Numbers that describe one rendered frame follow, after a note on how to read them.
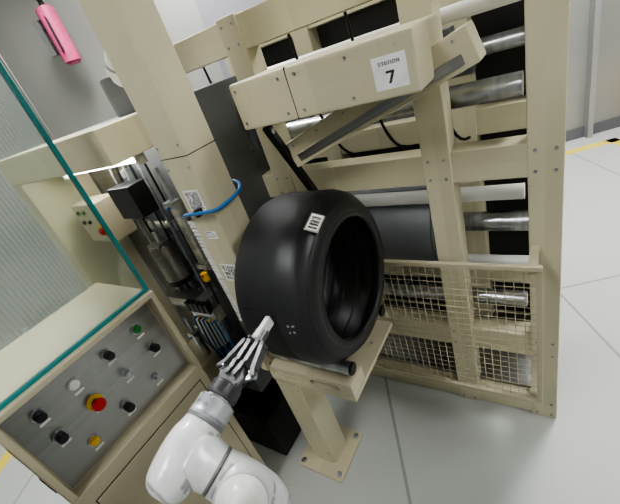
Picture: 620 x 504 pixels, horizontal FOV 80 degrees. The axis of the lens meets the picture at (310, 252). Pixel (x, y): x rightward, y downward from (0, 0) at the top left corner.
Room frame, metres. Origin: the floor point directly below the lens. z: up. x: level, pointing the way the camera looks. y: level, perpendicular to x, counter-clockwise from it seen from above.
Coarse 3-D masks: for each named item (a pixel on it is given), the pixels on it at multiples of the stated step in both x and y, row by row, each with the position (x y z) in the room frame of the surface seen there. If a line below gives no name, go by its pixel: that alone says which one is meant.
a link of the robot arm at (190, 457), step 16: (192, 416) 0.57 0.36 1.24; (176, 432) 0.55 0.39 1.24; (192, 432) 0.54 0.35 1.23; (208, 432) 0.54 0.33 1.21; (160, 448) 0.53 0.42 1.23; (176, 448) 0.51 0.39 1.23; (192, 448) 0.51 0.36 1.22; (208, 448) 0.51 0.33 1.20; (224, 448) 0.52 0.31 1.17; (160, 464) 0.49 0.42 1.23; (176, 464) 0.49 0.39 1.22; (192, 464) 0.49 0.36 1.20; (208, 464) 0.49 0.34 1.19; (160, 480) 0.47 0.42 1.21; (176, 480) 0.47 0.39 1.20; (192, 480) 0.47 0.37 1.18; (208, 480) 0.47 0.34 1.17; (160, 496) 0.45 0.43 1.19; (176, 496) 0.45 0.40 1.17
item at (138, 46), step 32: (96, 0) 1.17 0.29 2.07; (128, 0) 1.17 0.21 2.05; (96, 32) 1.21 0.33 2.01; (128, 32) 1.14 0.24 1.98; (160, 32) 1.21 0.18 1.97; (128, 64) 1.17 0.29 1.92; (160, 64) 1.18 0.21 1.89; (128, 96) 1.21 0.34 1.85; (160, 96) 1.14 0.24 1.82; (192, 96) 1.22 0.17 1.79; (160, 128) 1.17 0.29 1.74; (192, 128) 1.18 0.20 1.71; (160, 160) 1.22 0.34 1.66; (192, 160) 1.14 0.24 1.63; (224, 192) 1.19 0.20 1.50; (224, 224) 1.15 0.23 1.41; (224, 256) 1.17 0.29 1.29; (288, 384) 1.17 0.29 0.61; (320, 416) 1.17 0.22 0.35; (320, 448) 1.17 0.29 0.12
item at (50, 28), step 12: (36, 0) 4.32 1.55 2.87; (36, 12) 4.28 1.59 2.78; (48, 12) 4.27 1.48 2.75; (36, 24) 4.30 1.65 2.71; (48, 24) 4.25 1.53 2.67; (60, 24) 4.30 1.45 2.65; (48, 36) 4.33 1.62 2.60; (60, 36) 4.26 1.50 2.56; (48, 48) 4.30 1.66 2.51; (60, 48) 4.26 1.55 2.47; (72, 48) 4.29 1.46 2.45; (72, 60) 4.28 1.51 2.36
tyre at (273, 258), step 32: (320, 192) 1.03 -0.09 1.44; (256, 224) 1.00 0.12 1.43; (288, 224) 0.93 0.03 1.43; (352, 224) 1.22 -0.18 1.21; (256, 256) 0.91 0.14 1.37; (288, 256) 0.85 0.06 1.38; (320, 256) 0.85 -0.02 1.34; (352, 256) 1.23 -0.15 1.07; (256, 288) 0.87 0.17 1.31; (288, 288) 0.80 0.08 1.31; (320, 288) 0.81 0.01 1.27; (352, 288) 1.17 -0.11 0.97; (256, 320) 0.86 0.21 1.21; (288, 320) 0.78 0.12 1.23; (320, 320) 0.78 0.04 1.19; (352, 320) 1.06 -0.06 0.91; (288, 352) 0.83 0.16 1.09; (320, 352) 0.78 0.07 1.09; (352, 352) 0.85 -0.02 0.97
